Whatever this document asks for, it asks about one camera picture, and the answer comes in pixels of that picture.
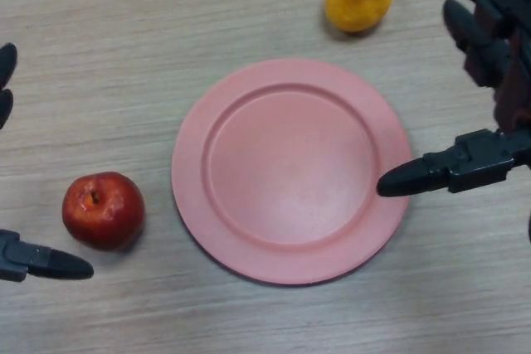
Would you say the pink round plate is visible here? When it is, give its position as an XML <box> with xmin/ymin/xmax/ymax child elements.
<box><xmin>171</xmin><ymin>58</ymin><xmax>414</xmax><ymax>287</ymax></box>

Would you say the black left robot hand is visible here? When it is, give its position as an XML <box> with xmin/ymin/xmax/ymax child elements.
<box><xmin>0</xmin><ymin>42</ymin><xmax>95</xmax><ymax>283</ymax></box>

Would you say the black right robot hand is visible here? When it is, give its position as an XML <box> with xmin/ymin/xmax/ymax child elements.
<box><xmin>376</xmin><ymin>0</ymin><xmax>531</xmax><ymax>198</ymax></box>

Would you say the red apple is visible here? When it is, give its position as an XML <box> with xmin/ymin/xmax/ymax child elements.
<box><xmin>61</xmin><ymin>171</ymin><xmax>146</xmax><ymax>251</ymax></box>

